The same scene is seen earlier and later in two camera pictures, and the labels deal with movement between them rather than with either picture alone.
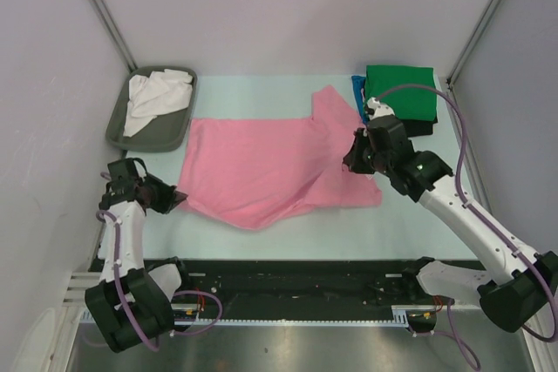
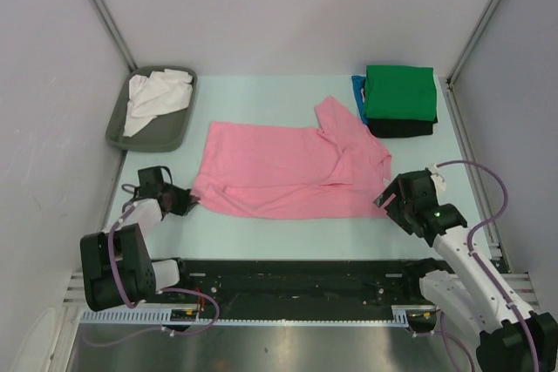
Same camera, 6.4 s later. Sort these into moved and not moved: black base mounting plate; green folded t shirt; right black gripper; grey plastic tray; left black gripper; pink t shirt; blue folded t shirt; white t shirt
Moved: right black gripper; left black gripper; pink t shirt
Not moved: blue folded t shirt; white t shirt; grey plastic tray; green folded t shirt; black base mounting plate
